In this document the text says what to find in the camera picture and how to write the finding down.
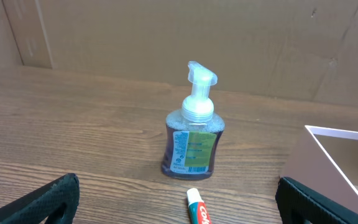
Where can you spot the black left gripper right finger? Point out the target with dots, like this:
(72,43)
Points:
(299,204)

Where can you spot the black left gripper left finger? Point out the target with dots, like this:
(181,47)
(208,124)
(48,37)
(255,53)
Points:
(53,203)

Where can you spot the red green toothpaste tube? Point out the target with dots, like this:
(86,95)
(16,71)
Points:
(197,208)

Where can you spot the white cardboard box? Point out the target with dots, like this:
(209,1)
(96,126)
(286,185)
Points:
(326,160)

